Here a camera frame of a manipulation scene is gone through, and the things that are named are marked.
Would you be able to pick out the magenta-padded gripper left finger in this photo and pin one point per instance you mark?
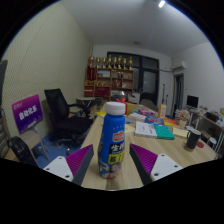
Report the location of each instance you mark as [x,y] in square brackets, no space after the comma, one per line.
[77,159]

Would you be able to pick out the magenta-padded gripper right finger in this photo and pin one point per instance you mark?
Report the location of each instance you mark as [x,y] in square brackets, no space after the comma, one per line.
[145,158]

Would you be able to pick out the blue white-capped drink bottle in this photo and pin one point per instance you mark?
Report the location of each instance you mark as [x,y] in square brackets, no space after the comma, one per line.
[111,140]

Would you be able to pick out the white booklet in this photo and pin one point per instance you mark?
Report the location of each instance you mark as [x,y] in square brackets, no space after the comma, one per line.
[145,129]

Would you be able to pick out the teal book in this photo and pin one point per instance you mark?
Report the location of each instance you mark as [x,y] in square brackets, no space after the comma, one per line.
[163,132]

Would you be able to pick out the pale yellow paper sheet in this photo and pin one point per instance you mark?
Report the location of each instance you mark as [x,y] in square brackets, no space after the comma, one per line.
[129,128]

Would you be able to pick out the black office chair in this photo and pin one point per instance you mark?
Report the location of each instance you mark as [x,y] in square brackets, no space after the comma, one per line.
[68,125]

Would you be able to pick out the blue colourful book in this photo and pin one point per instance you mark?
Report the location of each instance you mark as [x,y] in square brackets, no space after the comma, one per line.
[153,120]

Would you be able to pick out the pale yellow notebook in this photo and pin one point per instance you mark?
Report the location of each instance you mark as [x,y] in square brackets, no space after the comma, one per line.
[180,132]

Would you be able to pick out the orange book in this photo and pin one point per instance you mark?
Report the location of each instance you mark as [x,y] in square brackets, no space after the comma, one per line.
[170,122]

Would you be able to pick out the pink packet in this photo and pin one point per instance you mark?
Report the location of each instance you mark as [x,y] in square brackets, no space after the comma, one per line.
[146,112]

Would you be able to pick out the small tan carton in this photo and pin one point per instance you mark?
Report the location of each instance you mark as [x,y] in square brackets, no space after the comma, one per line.
[162,110]

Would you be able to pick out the black mug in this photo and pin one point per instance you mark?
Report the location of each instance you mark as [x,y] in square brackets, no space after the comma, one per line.
[192,138]

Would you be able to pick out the yellow gift box red ribbon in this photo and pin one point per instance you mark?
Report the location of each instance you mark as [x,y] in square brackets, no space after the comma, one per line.
[130,108]

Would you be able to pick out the grey-brown armchair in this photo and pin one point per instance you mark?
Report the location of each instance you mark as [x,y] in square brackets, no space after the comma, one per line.
[148,104]

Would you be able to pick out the flat round red coaster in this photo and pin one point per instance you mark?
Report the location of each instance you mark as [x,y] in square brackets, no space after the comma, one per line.
[200,144]

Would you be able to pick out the black mesh chair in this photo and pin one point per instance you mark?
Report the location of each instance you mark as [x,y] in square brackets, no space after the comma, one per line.
[20,150]

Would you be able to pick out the pink flower pot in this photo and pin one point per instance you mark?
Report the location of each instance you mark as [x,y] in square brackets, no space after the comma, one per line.
[184,115]

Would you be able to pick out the small round side table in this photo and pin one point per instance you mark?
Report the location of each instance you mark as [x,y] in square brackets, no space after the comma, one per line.
[85,99]

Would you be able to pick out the purple sign board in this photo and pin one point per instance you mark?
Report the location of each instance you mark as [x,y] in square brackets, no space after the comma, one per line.
[26,113]

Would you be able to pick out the white round stool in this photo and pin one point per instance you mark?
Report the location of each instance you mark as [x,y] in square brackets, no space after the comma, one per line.
[212,140]

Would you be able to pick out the black computer monitor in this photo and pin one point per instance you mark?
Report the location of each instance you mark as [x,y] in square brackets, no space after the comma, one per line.
[192,101]

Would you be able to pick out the long wooden side desk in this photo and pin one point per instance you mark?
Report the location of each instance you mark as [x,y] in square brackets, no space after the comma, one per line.
[210,121]

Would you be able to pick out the grey striped chair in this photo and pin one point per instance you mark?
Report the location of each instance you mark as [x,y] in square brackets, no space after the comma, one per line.
[3,136]

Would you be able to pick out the black framed glass door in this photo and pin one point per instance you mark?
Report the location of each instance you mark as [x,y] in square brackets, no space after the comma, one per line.
[148,80]

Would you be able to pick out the wooden shelf unit with trophies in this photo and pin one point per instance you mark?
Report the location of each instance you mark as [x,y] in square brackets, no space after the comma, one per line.
[103,81]

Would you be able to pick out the white air conditioner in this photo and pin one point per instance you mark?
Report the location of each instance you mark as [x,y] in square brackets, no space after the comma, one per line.
[179,65]

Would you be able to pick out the ceiling tube light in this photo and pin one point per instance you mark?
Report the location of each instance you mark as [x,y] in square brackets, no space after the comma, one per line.
[161,3]

